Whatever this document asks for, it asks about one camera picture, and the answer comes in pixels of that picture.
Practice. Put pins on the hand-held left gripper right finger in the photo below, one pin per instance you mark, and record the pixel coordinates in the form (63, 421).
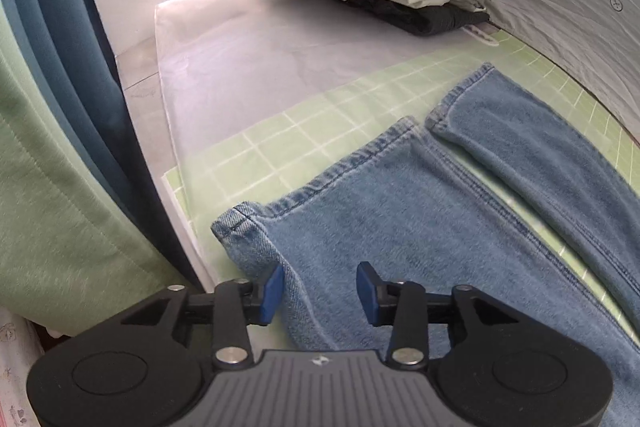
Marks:
(365, 292)

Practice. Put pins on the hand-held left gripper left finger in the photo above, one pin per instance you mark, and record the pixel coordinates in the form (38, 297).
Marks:
(273, 294)

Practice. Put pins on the blue denim jeans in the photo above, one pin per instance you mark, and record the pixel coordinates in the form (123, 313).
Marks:
(400, 217)

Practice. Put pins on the green grid mat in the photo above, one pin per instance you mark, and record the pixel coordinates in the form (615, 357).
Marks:
(310, 127)

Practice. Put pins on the green curtain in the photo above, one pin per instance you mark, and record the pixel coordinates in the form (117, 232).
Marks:
(50, 207)

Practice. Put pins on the white patterned cloth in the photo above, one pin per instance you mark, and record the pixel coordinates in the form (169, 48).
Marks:
(15, 367)

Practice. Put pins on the folded black garment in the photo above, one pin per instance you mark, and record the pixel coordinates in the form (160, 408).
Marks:
(425, 17)

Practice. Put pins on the dark blue curtain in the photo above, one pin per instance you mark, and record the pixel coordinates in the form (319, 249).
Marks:
(65, 32)

